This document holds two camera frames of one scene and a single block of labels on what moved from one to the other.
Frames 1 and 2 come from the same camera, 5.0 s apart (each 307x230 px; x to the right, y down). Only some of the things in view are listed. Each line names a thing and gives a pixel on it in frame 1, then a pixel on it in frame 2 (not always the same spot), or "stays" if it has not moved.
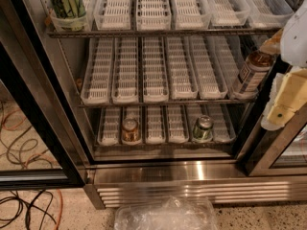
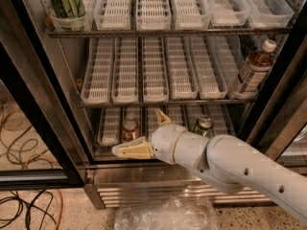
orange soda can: (130, 133) stays
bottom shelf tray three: (154, 126) stays
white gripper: (295, 37) → (163, 142)
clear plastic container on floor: (172, 214) stays
